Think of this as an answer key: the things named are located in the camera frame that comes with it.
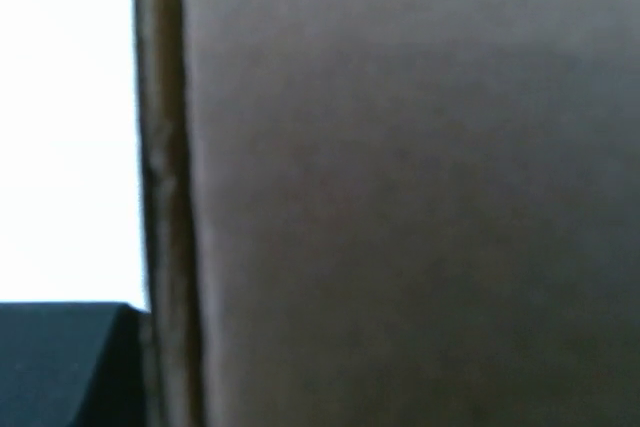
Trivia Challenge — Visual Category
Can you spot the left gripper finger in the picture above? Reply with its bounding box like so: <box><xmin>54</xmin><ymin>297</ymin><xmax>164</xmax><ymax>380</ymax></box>
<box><xmin>1</xmin><ymin>302</ymin><xmax>148</xmax><ymax>427</ymax></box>

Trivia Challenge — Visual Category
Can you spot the cardboard box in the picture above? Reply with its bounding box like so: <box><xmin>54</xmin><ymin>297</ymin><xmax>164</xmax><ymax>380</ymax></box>
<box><xmin>135</xmin><ymin>0</ymin><xmax>639</xmax><ymax>426</ymax></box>

